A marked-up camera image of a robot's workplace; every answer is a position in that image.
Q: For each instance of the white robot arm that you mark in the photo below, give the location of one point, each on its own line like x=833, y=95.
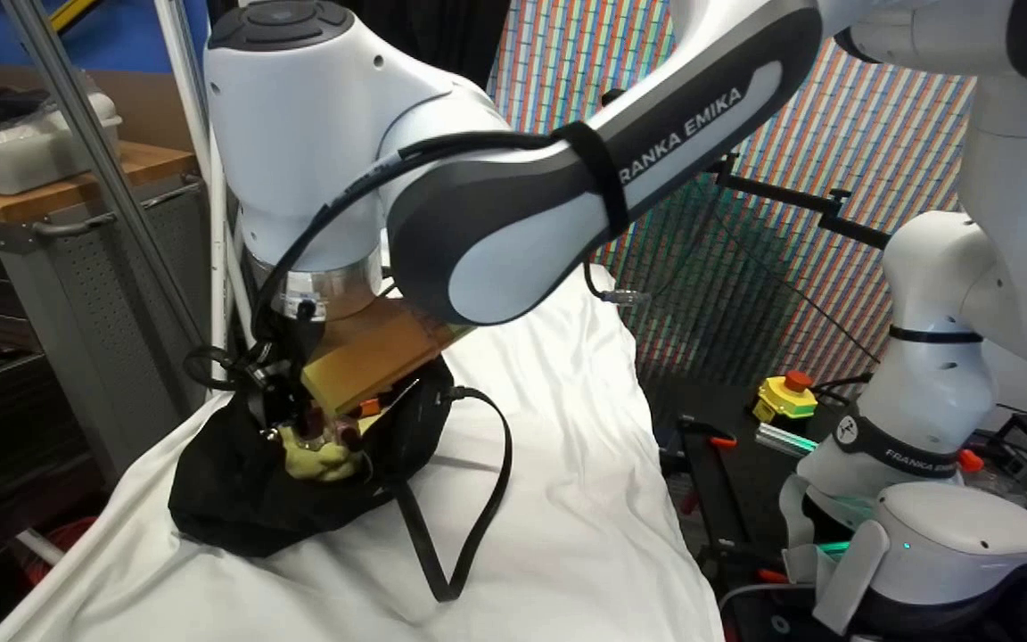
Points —
x=340, y=143

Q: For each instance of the white plastic container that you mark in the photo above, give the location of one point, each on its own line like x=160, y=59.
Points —
x=36, y=143

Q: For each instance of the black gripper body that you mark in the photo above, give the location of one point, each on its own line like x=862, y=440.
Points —
x=289, y=333

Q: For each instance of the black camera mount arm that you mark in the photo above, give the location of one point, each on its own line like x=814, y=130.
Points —
x=828, y=209

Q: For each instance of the white tablecloth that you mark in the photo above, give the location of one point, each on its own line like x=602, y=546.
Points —
x=585, y=543

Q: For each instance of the black handbag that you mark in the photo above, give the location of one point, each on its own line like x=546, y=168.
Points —
x=236, y=491

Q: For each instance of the yellow red emergency stop button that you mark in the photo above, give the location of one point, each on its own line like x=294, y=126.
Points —
x=786, y=396

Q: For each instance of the yellow-green cloth in bag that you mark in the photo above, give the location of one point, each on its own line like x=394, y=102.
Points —
x=319, y=455

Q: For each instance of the grey metal cabinet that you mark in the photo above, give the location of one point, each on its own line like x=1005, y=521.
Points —
x=117, y=300

